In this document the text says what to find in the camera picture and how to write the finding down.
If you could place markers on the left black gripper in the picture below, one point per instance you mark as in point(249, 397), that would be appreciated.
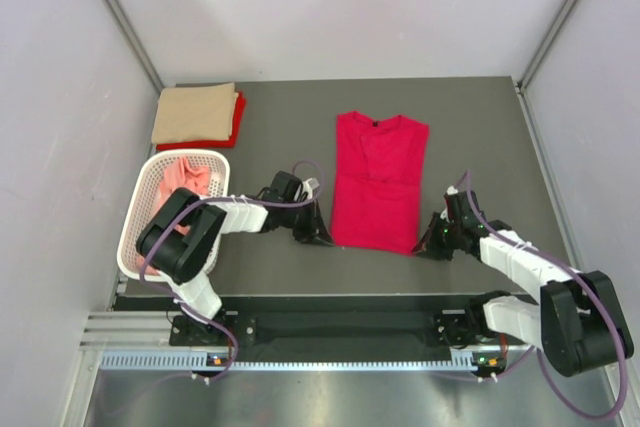
point(315, 229)

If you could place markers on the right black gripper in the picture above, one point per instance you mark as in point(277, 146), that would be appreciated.
point(432, 248)

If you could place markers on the crimson t shirt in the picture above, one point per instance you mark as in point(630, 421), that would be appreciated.
point(377, 190)

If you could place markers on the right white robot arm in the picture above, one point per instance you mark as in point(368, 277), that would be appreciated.
point(575, 319)

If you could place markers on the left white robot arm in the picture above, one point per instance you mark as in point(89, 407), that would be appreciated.
point(178, 241)

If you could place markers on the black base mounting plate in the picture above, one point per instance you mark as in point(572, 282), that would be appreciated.
point(449, 311)

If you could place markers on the folded red t shirt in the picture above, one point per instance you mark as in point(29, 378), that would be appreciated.
point(240, 105)

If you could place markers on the pink crumpled t shirt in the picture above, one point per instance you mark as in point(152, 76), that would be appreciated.
point(178, 174)

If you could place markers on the folded beige t shirt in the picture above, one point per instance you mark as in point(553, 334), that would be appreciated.
point(194, 114)

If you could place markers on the white plastic laundry basket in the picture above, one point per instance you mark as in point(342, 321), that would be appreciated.
point(142, 202)

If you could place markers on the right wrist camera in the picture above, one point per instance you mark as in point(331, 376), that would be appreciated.
point(459, 209)

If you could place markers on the grey slotted cable duct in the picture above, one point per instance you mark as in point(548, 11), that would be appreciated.
point(202, 361)

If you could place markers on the right aluminium frame post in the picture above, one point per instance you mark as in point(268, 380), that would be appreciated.
point(546, 44)

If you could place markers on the aluminium frame post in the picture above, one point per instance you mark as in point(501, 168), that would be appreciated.
point(546, 44)
point(131, 38)

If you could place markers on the left aluminium frame post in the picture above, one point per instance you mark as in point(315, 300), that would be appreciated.
point(131, 38)

